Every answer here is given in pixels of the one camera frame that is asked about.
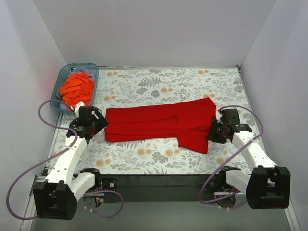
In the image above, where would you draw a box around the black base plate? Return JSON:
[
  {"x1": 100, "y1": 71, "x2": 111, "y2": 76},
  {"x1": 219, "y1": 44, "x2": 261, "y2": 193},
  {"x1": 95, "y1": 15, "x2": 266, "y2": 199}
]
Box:
[{"x1": 83, "y1": 174, "x2": 247, "y2": 209}]

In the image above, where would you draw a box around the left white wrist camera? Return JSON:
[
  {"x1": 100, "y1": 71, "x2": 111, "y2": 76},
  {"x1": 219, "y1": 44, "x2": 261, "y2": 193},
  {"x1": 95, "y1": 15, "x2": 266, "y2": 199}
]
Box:
[{"x1": 74, "y1": 102, "x2": 85, "y2": 117}]

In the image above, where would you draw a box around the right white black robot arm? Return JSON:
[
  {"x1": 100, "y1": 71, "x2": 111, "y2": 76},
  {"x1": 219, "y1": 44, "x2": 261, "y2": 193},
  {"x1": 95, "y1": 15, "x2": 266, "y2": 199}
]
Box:
[{"x1": 199, "y1": 105, "x2": 291, "y2": 209}]

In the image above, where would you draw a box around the red t shirt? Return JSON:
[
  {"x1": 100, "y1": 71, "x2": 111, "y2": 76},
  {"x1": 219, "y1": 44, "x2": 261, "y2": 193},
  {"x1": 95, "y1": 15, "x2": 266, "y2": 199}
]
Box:
[{"x1": 104, "y1": 98, "x2": 216, "y2": 154}]

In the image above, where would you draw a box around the teal plastic bin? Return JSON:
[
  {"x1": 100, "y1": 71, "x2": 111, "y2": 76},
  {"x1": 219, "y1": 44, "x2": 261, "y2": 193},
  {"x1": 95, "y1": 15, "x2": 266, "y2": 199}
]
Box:
[{"x1": 50, "y1": 63, "x2": 99, "y2": 114}]

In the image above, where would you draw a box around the floral table mat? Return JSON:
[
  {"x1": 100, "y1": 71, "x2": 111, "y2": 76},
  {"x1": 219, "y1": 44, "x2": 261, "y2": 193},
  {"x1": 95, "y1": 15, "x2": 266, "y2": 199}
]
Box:
[{"x1": 47, "y1": 67, "x2": 260, "y2": 175}]

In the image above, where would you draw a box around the orange t shirt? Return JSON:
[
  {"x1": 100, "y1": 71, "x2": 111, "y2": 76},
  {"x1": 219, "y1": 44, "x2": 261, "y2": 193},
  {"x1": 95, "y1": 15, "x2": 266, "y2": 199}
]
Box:
[{"x1": 59, "y1": 73, "x2": 96, "y2": 109}]

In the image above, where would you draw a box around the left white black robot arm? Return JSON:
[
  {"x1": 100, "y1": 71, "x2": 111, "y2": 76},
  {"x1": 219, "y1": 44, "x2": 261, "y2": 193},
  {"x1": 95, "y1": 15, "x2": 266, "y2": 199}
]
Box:
[{"x1": 33, "y1": 103, "x2": 108, "y2": 220}]

